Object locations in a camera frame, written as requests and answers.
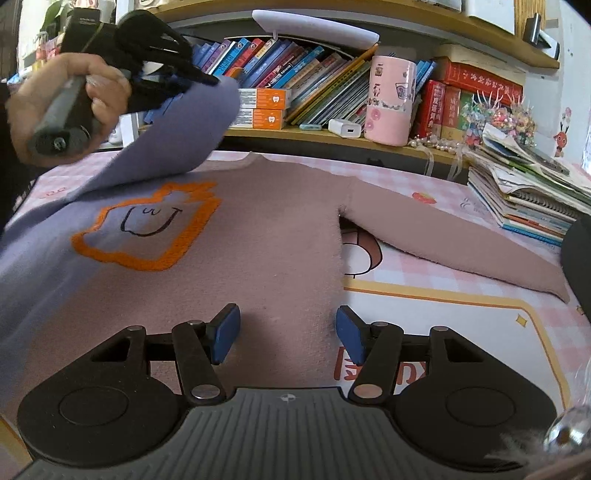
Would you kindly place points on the pink printed table mat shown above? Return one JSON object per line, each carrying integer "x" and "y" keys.
{"x": 364, "y": 257}

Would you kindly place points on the orange white box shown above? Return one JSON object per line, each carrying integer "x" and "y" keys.
{"x": 265, "y": 98}
{"x": 262, "y": 119}

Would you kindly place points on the wooden bookshelf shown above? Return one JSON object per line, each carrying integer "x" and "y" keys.
{"x": 507, "y": 38}

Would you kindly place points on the red dictionary lying flat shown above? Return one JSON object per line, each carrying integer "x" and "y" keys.
{"x": 476, "y": 80}

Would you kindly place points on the white power adapter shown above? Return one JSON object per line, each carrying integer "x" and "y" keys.
{"x": 345, "y": 129}

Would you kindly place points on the pink and purple sweater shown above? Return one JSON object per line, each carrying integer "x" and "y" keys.
{"x": 155, "y": 240}

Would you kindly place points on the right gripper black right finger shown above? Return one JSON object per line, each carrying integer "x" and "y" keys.
{"x": 381, "y": 350}

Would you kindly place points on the lower orange white box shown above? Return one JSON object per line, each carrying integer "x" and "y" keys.
{"x": 262, "y": 119}

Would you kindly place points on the stack of notebooks and papers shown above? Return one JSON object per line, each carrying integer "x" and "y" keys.
{"x": 525, "y": 191}

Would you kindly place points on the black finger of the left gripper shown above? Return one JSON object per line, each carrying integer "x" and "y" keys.
{"x": 167, "y": 82}

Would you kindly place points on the upper orange white box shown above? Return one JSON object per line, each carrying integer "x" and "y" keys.
{"x": 265, "y": 98}

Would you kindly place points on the colourful bead decoration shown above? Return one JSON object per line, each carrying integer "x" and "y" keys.
{"x": 515, "y": 120}

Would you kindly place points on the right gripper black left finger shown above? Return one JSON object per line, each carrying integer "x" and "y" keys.
{"x": 195, "y": 347}

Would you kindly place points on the row of colourful books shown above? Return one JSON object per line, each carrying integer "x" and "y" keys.
{"x": 326, "y": 82}

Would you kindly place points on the pink cartoon cylinder container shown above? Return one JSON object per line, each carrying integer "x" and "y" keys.
{"x": 390, "y": 101}

